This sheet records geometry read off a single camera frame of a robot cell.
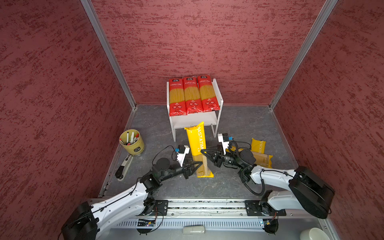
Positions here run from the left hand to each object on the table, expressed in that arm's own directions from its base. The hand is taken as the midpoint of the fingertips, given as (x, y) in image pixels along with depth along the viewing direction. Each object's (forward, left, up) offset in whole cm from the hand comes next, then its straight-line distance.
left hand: (200, 164), depth 71 cm
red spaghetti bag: (+28, -4, +18) cm, 33 cm away
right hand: (+2, 0, +7) cm, 7 cm away
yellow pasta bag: (+9, -37, -13) cm, 41 cm away
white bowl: (-26, -49, -9) cm, 56 cm away
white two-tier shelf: (+30, -7, 0) cm, 31 cm away
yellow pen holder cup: (+18, +42, -8) cm, 47 cm away
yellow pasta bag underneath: (+19, -39, -15) cm, 46 cm away
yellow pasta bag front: (+5, +2, +13) cm, 14 cm away
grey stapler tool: (0, +45, -13) cm, 47 cm away
